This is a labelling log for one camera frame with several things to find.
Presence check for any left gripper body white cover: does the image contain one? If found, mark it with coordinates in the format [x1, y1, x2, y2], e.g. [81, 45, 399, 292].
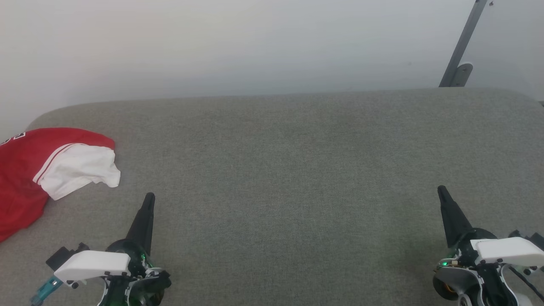
[54, 239, 172, 306]

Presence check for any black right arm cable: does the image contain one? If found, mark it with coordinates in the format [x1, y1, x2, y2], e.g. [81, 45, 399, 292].
[508, 266, 544, 300]

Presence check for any teal left camera plug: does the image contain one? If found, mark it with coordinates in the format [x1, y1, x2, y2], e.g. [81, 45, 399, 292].
[30, 276, 63, 306]

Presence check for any grey metal bracket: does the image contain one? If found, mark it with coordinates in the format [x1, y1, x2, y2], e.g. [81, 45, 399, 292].
[439, 0, 489, 88]

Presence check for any red and white garment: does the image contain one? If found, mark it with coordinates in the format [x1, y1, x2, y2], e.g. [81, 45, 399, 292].
[0, 127, 121, 244]

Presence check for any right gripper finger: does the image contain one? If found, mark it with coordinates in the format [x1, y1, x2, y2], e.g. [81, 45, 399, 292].
[437, 185, 473, 248]

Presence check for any grey pole bracket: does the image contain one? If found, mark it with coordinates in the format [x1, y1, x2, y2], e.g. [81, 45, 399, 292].
[450, 62, 473, 88]

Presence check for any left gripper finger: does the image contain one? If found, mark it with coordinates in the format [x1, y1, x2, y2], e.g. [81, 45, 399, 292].
[125, 193, 156, 256]

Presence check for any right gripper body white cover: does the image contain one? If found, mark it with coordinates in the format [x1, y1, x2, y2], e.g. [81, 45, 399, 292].
[442, 227, 544, 277]

